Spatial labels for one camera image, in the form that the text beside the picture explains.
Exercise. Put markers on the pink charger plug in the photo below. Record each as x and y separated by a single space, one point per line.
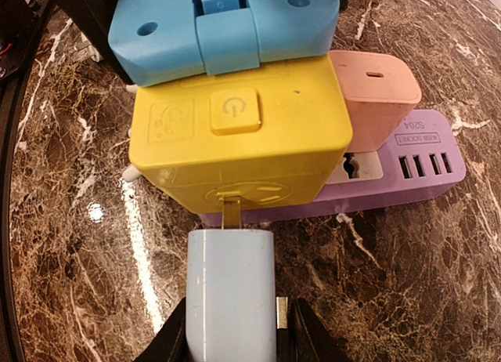
379 91

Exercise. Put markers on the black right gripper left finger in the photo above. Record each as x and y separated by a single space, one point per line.
169 344

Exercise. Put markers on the yellow cube socket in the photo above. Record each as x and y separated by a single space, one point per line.
271 136

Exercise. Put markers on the light blue charger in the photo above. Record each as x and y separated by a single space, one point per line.
230 291

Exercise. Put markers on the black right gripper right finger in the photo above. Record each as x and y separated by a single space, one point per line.
310 339

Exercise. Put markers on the purple power strip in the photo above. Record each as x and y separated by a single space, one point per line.
420 161

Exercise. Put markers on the blue adapter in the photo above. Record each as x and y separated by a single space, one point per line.
164 40

